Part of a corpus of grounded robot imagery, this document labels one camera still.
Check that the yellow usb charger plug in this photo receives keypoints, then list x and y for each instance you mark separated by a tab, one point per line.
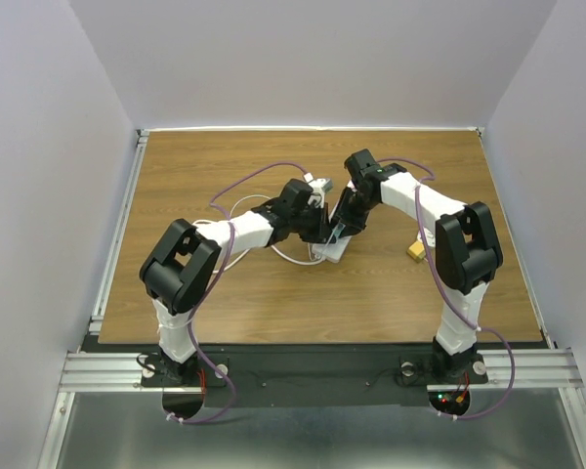
417	251

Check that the aluminium frame rail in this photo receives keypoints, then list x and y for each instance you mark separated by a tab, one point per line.
104	418

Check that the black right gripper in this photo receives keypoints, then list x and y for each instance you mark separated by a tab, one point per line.
353	223

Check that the teal charger plug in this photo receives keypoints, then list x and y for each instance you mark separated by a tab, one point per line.
338	230

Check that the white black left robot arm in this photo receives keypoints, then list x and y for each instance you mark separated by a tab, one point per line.
178	272

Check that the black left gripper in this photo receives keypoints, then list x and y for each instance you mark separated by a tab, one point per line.
322	232

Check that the white power strip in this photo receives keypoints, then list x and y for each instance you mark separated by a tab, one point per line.
332	252

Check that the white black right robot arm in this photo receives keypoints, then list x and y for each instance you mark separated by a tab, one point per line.
461	236

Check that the white square charger plug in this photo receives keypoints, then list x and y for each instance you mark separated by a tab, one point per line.
429	236

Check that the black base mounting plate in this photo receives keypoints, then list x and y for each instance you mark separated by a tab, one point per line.
260	376

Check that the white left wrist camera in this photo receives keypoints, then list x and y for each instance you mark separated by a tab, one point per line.
320	188

